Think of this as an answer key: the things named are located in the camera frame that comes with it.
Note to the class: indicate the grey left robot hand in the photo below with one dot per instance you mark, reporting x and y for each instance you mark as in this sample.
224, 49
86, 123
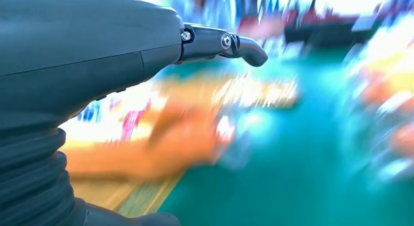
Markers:
81, 40

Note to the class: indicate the person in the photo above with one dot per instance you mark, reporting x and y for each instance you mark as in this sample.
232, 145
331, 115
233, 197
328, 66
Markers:
207, 11

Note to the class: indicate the black carrying case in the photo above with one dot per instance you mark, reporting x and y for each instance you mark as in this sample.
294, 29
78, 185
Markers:
320, 35

